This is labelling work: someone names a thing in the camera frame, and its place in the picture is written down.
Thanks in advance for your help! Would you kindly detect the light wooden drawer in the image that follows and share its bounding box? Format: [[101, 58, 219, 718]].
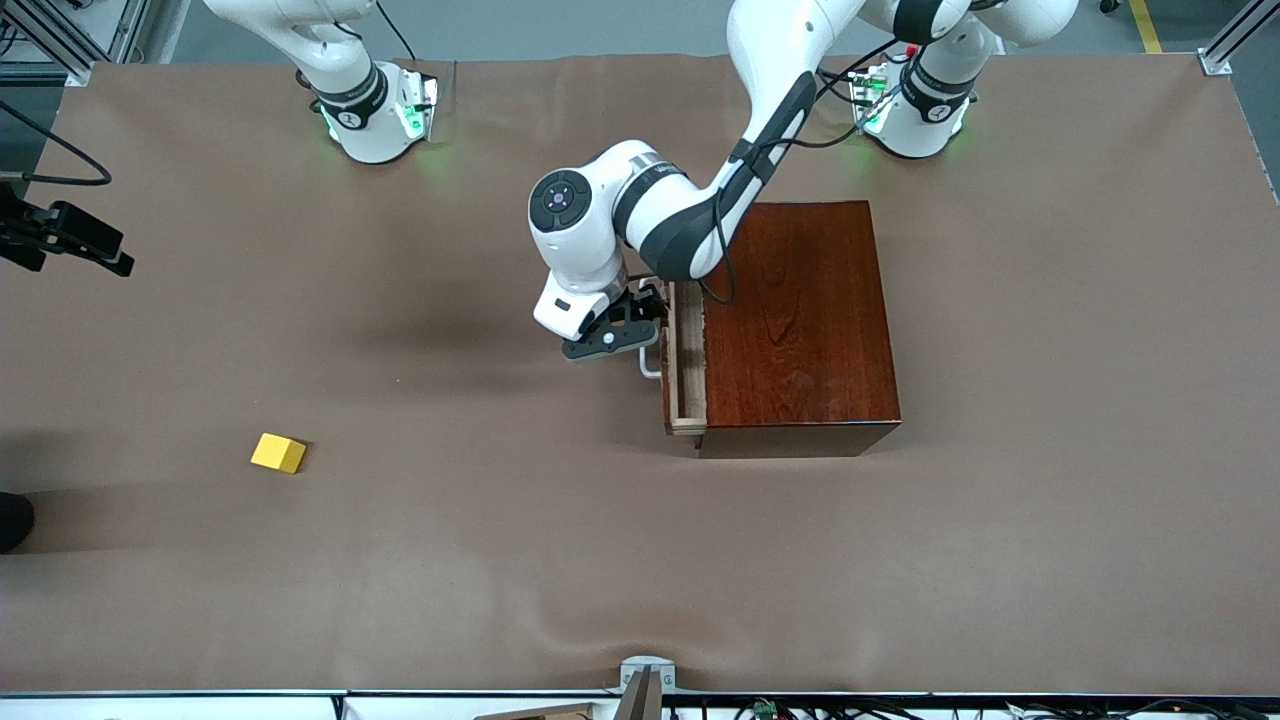
[[663, 280, 709, 437]]

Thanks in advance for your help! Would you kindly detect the yellow block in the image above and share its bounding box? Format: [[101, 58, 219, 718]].
[[250, 432, 308, 475]]

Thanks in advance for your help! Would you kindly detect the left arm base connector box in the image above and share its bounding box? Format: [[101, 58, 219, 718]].
[[848, 62, 893, 136]]

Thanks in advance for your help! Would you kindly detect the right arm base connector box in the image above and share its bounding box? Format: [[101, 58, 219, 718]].
[[395, 68, 441, 143]]

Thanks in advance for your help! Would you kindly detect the dark red wooden cabinet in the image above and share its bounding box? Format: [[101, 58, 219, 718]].
[[697, 202, 902, 459]]

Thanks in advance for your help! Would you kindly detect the brown table cover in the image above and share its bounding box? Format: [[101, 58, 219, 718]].
[[0, 52, 1280, 696]]

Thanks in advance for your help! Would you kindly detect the grey metal table clamp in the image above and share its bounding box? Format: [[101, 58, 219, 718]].
[[610, 655, 677, 720]]

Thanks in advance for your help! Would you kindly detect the light wooden board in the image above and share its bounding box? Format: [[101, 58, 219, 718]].
[[473, 702, 601, 720]]

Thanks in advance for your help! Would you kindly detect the yellow floor tape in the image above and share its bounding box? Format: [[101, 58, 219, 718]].
[[1128, 0, 1163, 54]]

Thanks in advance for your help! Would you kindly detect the single aluminium profile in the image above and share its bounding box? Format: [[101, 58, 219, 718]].
[[1198, 0, 1263, 77]]

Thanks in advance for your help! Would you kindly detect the aluminium frame with diagonal struts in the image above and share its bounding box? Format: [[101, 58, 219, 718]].
[[0, 0, 151, 86]]

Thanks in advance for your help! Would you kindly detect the black right arm base cable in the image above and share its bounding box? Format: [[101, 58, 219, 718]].
[[375, 0, 417, 63]]

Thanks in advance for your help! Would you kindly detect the white table edge rail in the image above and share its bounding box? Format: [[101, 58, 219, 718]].
[[0, 690, 1280, 720]]

